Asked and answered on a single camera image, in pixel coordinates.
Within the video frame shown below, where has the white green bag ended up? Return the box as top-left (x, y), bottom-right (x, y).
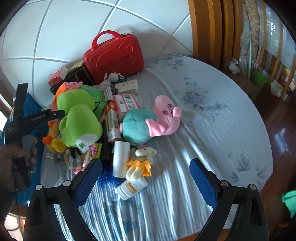
top-left (270, 80), bottom-right (284, 96)

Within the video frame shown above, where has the green cloth bag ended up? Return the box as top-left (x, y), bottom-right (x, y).
top-left (80, 85), bottom-right (107, 117)

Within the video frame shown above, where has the red small suitcase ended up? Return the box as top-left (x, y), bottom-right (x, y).
top-left (83, 31), bottom-right (145, 85)

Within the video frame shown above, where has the black gift bag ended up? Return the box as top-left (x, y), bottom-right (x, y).
top-left (50, 65), bottom-right (97, 95)

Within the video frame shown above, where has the white medicine bottle orange label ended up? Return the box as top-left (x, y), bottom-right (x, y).
top-left (116, 178), bottom-right (148, 200)

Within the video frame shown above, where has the olive green small box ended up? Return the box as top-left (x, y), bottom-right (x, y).
top-left (69, 60), bottom-right (85, 71)

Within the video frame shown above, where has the person's left hand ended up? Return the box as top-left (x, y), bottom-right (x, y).
top-left (0, 139), bottom-right (37, 193)

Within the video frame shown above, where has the green plastic bag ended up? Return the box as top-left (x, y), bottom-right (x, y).
top-left (282, 190), bottom-right (296, 218)

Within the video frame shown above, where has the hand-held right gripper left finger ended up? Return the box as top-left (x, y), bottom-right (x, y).
top-left (23, 158), bottom-right (102, 241)

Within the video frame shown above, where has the orange pink pig plush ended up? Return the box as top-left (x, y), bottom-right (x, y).
top-left (50, 81), bottom-right (84, 112)

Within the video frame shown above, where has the white cream box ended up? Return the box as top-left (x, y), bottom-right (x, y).
top-left (114, 79), bottom-right (139, 95)

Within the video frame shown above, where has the pink green packet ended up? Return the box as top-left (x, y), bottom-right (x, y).
top-left (72, 143), bottom-right (102, 174)

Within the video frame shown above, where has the clear tape roll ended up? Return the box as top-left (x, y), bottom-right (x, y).
top-left (64, 149), bottom-right (90, 170)

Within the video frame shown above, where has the blue brush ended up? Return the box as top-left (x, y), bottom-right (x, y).
top-left (99, 166), bottom-right (114, 186)

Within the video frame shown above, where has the blue plastic crate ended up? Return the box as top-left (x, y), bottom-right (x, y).
top-left (2, 93), bottom-right (47, 204)

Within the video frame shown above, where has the pink white medicine box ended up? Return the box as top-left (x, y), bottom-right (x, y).
top-left (113, 94), bottom-right (142, 114)

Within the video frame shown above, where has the narrow red white box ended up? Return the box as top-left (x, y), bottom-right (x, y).
top-left (103, 85), bottom-right (114, 102)

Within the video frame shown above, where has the green frog plush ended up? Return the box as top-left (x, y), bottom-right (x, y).
top-left (57, 90), bottom-right (103, 149)

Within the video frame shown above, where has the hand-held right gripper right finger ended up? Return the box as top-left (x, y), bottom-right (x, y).
top-left (189, 158), bottom-right (270, 241)

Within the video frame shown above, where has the white plastic bag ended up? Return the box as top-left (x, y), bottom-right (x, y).
top-left (229, 59), bottom-right (241, 73)

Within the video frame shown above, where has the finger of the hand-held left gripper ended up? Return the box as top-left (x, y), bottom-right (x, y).
top-left (45, 109), bottom-right (66, 121)

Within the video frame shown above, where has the white cylinder container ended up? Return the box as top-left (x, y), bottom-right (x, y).
top-left (113, 141), bottom-right (130, 178)

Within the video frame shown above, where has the teal pink pig plush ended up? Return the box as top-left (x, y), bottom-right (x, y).
top-left (120, 95), bottom-right (182, 146)

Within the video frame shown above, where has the yellow duck plush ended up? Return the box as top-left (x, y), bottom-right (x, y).
top-left (43, 119), bottom-right (61, 145)

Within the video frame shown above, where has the green cloth roll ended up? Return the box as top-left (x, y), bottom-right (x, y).
top-left (251, 71), bottom-right (267, 88)

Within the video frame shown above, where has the small bear plush yellow dress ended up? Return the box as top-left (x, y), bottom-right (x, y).
top-left (126, 145), bottom-right (158, 180)

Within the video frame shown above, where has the red tissue box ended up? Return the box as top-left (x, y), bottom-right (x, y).
top-left (48, 66), bottom-right (70, 87)

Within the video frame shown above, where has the white wooden-framed headboard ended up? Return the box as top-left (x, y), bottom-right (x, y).
top-left (0, 0), bottom-right (232, 102)

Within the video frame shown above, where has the yellow plastic cup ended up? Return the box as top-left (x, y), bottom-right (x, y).
top-left (51, 138), bottom-right (67, 153)

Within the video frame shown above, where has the red white long box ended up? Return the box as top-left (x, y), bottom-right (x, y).
top-left (104, 102), bottom-right (122, 143)

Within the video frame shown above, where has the white rabbit plush keychain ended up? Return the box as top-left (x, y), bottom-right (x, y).
top-left (97, 72), bottom-right (125, 90)

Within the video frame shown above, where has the wardrobe with glass doors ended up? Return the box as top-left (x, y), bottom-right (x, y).
top-left (222, 0), bottom-right (296, 100)

